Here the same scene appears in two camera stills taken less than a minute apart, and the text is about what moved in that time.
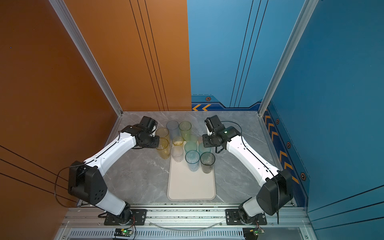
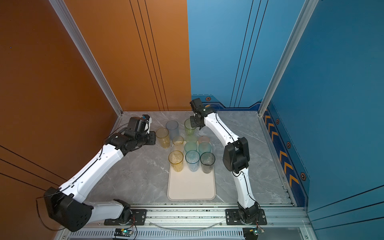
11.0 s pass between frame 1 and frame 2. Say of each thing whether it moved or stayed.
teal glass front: stayed
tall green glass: moved
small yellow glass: stayed
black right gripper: moved
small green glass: stayed
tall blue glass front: stayed
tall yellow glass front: moved
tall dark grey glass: stayed
